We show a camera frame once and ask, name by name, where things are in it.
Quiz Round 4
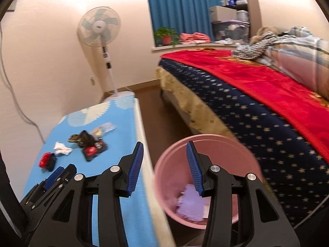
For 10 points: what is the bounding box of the white standing fan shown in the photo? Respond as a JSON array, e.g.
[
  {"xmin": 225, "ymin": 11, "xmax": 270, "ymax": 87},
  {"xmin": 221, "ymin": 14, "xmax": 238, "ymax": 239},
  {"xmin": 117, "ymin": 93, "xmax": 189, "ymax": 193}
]
[{"xmin": 76, "ymin": 6, "xmax": 134, "ymax": 101}]

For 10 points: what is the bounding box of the clear plastic bag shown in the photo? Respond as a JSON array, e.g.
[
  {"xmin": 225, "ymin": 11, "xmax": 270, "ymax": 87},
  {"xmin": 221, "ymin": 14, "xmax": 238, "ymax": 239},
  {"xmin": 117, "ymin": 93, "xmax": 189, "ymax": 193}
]
[{"xmin": 91, "ymin": 122, "xmax": 116, "ymax": 137}]

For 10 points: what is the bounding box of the purple foam fruit net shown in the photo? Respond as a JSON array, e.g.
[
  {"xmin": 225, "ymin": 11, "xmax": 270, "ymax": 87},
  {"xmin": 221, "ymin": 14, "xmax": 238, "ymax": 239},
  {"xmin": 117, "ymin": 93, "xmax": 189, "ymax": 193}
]
[{"xmin": 176, "ymin": 184, "xmax": 206, "ymax": 222}]

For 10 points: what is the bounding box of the plaid quilt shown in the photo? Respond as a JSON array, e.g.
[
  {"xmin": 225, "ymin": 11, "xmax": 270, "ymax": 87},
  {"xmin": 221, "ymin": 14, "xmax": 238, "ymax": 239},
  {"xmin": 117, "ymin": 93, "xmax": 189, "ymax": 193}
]
[{"xmin": 257, "ymin": 26, "xmax": 329, "ymax": 101}]

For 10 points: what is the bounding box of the potted green plant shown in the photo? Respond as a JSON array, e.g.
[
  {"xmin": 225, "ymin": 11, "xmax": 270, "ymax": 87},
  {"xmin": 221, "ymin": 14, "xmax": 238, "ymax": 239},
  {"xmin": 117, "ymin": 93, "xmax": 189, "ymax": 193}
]
[{"xmin": 154, "ymin": 27, "xmax": 180, "ymax": 46}]

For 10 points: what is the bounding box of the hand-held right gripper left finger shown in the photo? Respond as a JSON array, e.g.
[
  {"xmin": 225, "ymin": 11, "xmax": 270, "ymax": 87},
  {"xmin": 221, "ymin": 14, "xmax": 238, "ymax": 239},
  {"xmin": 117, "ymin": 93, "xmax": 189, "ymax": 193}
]
[{"xmin": 27, "ymin": 141, "xmax": 144, "ymax": 247}]

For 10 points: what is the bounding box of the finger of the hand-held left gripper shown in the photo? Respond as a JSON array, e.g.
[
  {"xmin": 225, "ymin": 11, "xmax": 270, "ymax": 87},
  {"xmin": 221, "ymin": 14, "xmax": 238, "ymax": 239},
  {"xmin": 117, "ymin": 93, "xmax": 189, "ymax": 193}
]
[
  {"xmin": 42, "ymin": 166, "xmax": 65, "ymax": 189},
  {"xmin": 53, "ymin": 164, "xmax": 78, "ymax": 193}
]

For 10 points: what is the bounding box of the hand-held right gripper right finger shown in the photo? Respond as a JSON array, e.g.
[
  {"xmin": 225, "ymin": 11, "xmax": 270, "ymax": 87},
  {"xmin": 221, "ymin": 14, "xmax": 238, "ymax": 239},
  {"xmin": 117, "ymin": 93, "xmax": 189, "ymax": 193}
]
[{"xmin": 185, "ymin": 141, "xmax": 301, "ymax": 247}]

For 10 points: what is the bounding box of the striped garment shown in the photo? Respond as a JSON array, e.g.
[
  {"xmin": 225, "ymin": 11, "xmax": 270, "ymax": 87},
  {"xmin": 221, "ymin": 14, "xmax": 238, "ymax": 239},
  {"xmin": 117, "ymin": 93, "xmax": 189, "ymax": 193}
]
[{"xmin": 233, "ymin": 32, "xmax": 280, "ymax": 59}]

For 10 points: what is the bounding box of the red plastic bag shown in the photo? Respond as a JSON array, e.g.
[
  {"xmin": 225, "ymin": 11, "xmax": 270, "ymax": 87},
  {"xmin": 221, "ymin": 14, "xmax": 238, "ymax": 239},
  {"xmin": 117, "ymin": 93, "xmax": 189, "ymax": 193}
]
[{"xmin": 38, "ymin": 152, "xmax": 53, "ymax": 169}]

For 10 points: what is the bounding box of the black plastic wrapper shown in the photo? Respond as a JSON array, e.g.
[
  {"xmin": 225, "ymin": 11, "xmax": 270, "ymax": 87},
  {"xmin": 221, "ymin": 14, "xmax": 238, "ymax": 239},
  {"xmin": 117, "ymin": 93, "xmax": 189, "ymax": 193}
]
[{"xmin": 47, "ymin": 154, "xmax": 57, "ymax": 172}]

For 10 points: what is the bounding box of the pink clothes pile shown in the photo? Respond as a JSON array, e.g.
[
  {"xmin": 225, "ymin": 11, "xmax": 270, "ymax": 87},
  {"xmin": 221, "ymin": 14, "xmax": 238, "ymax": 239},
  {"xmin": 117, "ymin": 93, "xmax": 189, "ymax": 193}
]
[{"xmin": 179, "ymin": 32, "xmax": 211, "ymax": 44}]

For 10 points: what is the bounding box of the pink plastic bin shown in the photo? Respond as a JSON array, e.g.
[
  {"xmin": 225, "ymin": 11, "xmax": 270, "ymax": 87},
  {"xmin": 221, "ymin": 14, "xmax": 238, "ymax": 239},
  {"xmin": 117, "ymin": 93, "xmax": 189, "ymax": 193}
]
[{"xmin": 153, "ymin": 134, "xmax": 263, "ymax": 229}]

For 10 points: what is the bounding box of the white window sill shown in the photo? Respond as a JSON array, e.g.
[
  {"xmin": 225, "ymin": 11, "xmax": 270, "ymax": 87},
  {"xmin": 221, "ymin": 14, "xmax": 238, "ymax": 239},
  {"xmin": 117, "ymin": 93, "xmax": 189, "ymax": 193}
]
[{"xmin": 151, "ymin": 41, "xmax": 239, "ymax": 52}]

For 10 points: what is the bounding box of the bed with star sheet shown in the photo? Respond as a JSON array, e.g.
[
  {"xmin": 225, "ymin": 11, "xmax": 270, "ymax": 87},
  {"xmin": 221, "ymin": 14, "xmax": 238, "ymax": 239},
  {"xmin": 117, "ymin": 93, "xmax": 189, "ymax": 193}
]
[{"xmin": 155, "ymin": 49, "xmax": 329, "ymax": 229}]

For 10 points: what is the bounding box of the dark crumpled wrapper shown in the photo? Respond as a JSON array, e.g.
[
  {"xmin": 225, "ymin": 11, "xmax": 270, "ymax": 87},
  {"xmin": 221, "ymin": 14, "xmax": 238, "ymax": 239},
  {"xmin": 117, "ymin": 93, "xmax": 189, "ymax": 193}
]
[{"xmin": 78, "ymin": 130, "xmax": 96, "ymax": 148}]

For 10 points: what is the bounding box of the red blanket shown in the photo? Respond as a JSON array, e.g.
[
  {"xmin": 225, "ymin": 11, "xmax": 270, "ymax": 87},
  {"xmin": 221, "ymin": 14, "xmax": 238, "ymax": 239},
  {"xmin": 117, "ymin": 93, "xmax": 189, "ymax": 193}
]
[{"xmin": 161, "ymin": 48, "xmax": 329, "ymax": 162}]

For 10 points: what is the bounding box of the beige plush cloth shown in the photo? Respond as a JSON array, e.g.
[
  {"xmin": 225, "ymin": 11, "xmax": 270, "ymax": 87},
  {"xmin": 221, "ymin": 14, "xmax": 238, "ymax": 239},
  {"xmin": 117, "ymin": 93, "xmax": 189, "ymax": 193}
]
[{"xmin": 250, "ymin": 26, "xmax": 277, "ymax": 44}]

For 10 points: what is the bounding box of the white crumpled tissue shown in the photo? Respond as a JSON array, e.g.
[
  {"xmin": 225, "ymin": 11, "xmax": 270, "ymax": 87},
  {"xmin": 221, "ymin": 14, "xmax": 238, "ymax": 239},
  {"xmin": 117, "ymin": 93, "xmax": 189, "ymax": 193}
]
[{"xmin": 53, "ymin": 141, "xmax": 73, "ymax": 156}]

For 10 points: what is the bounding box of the beige cardboard box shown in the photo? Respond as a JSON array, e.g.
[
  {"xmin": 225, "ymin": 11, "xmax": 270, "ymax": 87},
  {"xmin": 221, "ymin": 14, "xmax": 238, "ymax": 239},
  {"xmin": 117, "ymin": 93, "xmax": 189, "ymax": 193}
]
[{"xmin": 209, "ymin": 6, "xmax": 237, "ymax": 22}]

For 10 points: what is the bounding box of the grey wall cable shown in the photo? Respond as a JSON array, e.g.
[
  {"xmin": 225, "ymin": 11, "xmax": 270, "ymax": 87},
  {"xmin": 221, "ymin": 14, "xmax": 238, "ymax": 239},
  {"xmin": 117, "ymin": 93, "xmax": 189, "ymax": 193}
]
[{"xmin": 0, "ymin": 23, "xmax": 47, "ymax": 144}]

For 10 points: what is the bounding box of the blue curtain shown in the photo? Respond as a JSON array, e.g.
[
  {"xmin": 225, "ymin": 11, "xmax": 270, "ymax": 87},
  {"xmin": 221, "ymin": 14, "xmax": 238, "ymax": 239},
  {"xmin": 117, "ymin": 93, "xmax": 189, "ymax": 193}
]
[{"xmin": 145, "ymin": 0, "xmax": 227, "ymax": 44}]

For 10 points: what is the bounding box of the clear plastic storage bin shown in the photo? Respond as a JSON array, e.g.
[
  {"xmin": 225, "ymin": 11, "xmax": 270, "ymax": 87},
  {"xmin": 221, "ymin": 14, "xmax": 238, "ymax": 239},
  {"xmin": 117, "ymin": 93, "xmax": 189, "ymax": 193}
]
[{"xmin": 212, "ymin": 20, "xmax": 250, "ymax": 42}]

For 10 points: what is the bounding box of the black red snack packet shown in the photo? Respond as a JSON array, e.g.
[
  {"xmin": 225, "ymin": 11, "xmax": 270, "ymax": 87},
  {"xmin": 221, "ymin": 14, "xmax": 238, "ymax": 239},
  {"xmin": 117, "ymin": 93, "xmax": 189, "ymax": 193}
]
[{"xmin": 83, "ymin": 140, "xmax": 108, "ymax": 162}]

